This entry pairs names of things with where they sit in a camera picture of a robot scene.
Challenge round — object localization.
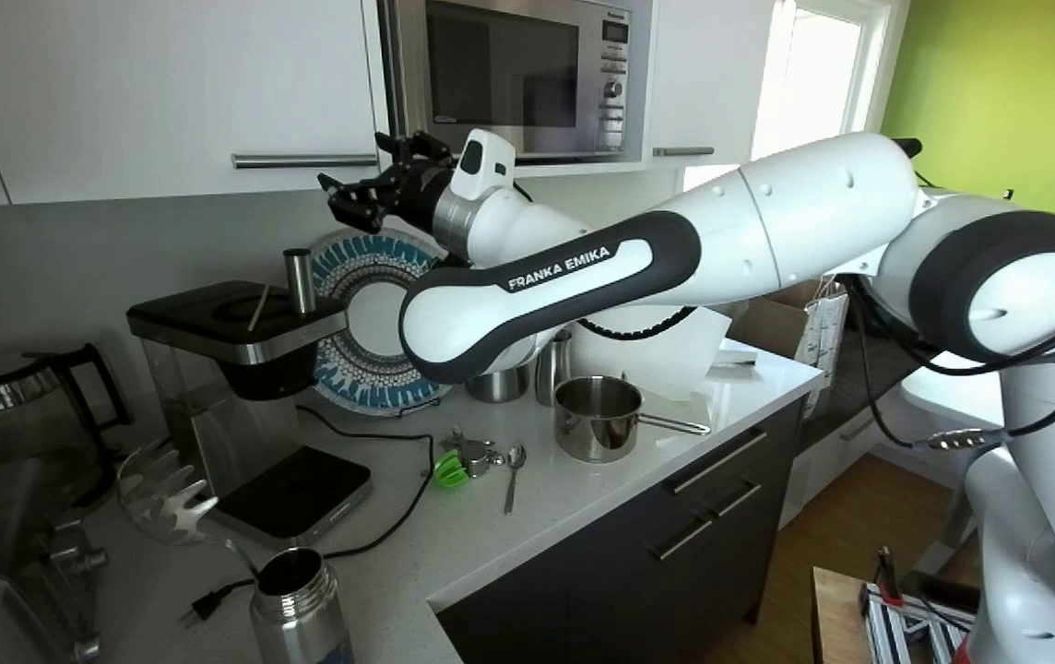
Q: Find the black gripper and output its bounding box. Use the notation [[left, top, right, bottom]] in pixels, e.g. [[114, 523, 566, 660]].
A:
[[318, 129, 457, 234]]

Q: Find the black steel coffee machine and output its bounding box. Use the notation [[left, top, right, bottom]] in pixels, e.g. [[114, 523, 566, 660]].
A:
[[126, 277, 376, 553]]

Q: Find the small green object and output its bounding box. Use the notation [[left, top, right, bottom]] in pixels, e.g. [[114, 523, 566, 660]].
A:
[[432, 430, 506, 493]]

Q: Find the glass coffee carafe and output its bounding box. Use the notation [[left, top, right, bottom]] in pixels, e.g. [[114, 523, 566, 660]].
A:
[[0, 344, 132, 510]]

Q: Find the steel microwave oven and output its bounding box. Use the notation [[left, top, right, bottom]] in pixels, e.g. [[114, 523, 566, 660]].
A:
[[376, 0, 655, 169]]

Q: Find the blue patterned decorative plate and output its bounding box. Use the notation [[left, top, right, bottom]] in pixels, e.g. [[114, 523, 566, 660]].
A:
[[303, 225, 459, 421]]

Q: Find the steel milk pitcher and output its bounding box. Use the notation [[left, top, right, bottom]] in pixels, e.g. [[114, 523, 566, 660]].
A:
[[531, 327, 576, 409]]

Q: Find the metal spoon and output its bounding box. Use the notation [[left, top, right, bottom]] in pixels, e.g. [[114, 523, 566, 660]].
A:
[[496, 441, 531, 518]]

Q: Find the clear glass bowl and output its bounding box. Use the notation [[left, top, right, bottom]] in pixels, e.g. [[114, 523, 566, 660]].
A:
[[114, 434, 231, 546]]

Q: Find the brown cardboard box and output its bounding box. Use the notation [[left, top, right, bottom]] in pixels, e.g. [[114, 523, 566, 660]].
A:
[[728, 280, 853, 376]]

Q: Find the steel thermos bottle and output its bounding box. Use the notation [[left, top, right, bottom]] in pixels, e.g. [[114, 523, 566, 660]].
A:
[[247, 546, 355, 664]]

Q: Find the red black clamp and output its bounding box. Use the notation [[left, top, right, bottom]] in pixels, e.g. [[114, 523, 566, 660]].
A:
[[873, 546, 907, 607]]

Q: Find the steel saucepan with handle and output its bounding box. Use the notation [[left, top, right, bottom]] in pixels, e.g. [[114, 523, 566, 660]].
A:
[[550, 373, 715, 464]]

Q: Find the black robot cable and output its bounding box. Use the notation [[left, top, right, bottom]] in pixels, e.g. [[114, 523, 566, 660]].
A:
[[837, 271, 1055, 452]]

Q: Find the aluminium profile frame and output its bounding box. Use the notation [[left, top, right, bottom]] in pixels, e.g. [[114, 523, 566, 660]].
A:
[[857, 579, 986, 664]]

